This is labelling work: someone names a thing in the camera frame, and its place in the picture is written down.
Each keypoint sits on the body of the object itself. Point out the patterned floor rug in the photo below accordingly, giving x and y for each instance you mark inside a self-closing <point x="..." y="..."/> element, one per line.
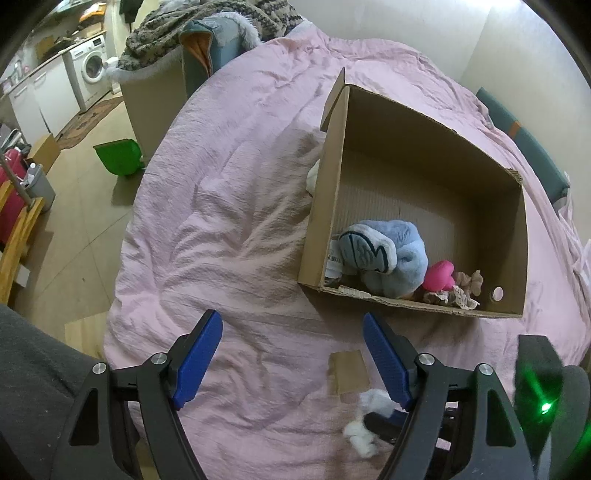
<point x="87" y="122"/>

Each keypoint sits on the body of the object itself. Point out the brown knitted blanket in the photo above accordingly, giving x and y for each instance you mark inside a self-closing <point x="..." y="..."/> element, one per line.
<point x="157" y="37"/>

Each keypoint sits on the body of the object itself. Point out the pink plush heart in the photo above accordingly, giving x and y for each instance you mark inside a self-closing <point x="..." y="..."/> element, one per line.
<point x="438" y="277"/>

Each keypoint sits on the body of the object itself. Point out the teal padded headboard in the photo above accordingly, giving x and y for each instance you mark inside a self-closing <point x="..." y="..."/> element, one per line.
<point x="531" y="143"/>

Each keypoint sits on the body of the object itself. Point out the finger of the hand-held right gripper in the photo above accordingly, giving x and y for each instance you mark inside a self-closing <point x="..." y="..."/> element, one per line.
<point x="385" y="427"/>

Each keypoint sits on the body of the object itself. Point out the pink bed cover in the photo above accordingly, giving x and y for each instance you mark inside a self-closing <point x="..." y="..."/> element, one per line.
<point x="221" y="230"/>

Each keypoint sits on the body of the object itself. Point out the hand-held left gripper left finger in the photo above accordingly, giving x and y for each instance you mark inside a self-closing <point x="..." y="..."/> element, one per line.
<point x="198" y="364"/>

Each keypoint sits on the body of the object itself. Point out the small white cloth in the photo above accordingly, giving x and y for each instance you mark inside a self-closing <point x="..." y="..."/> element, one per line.
<point x="315" y="177"/>

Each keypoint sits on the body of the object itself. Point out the teal cushion cover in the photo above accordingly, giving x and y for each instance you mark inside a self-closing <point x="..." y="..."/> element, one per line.
<point x="203" y="55"/>

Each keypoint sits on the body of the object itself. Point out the brown cardboard box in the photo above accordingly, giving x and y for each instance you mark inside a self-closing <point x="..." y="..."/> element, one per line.
<point x="415" y="161"/>

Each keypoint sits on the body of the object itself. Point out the pink suitcase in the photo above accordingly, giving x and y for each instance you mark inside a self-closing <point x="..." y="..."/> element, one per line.
<point x="9" y="198"/>

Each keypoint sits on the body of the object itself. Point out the light blue plush toy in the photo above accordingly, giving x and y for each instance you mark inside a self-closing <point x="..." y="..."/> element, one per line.
<point x="406" y="258"/>

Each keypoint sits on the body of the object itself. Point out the person's grey trouser leg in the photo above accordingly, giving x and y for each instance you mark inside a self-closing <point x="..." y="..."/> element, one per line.
<point x="37" y="369"/>

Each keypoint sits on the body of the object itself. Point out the black hanging garment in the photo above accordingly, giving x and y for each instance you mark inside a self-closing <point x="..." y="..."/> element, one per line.
<point x="129" y="5"/>

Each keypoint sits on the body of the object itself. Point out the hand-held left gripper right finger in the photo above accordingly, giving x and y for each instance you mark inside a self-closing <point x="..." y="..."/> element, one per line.
<point x="385" y="360"/>

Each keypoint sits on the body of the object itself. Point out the white sock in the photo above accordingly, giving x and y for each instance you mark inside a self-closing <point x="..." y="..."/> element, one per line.
<point x="364" y="438"/>

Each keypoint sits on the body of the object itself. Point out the grey bin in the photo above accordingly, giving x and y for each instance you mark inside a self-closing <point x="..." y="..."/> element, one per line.
<point x="41" y="189"/>

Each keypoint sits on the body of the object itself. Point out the flat cardboard piece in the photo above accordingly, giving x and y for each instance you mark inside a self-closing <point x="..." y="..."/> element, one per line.
<point x="351" y="374"/>

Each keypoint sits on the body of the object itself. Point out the small cardboard floor box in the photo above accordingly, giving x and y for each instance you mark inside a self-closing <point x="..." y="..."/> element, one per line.
<point x="46" y="152"/>

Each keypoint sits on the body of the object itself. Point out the green dustpan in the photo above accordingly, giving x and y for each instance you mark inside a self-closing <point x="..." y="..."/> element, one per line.
<point x="117" y="157"/>

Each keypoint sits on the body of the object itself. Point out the yellow wooden chair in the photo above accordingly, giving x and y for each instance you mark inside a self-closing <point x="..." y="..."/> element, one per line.
<point x="18" y="244"/>

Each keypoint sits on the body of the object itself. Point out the clear plastic packet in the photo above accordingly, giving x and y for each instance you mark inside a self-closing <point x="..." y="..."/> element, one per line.
<point x="333" y="265"/>

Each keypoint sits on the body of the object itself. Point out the floral lace scrunchie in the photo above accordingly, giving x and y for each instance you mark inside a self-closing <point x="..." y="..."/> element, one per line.
<point x="455" y="297"/>

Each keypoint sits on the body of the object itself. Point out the white kitchen cabinets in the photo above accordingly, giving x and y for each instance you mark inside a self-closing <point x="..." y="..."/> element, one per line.
<point x="46" y="101"/>

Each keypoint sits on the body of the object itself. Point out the white crumpled sheet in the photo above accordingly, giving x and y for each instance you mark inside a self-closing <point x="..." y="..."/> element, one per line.
<point x="577" y="230"/>

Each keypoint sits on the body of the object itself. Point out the white washing machine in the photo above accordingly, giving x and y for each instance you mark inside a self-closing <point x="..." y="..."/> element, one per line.
<point x="90" y="74"/>

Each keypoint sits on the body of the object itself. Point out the beige laundry basket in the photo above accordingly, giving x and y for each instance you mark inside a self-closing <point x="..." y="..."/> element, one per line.
<point x="147" y="106"/>

